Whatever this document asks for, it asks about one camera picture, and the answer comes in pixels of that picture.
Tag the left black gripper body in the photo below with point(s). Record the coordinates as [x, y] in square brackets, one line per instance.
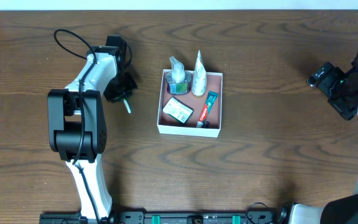
[122, 88]

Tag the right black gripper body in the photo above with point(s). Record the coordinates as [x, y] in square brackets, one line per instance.
[324, 79]

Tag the green white toothbrush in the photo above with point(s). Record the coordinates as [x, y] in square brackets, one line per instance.
[127, 105]

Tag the clear pump soap bottle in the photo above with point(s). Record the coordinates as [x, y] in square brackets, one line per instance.
[178, 79]

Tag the green white small packet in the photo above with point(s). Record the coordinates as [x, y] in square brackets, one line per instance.
[177, 110]

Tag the white lotion tube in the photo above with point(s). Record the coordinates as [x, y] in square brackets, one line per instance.
[199, 78]

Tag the Colgate toothpaste tube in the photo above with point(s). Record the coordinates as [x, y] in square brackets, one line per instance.
[211, 98]

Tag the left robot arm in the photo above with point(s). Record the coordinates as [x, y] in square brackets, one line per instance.
[77, 127]

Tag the white open cardboard box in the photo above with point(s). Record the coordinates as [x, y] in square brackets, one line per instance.
[169, 125]

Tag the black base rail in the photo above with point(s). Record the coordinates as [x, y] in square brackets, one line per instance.
[257, 216]

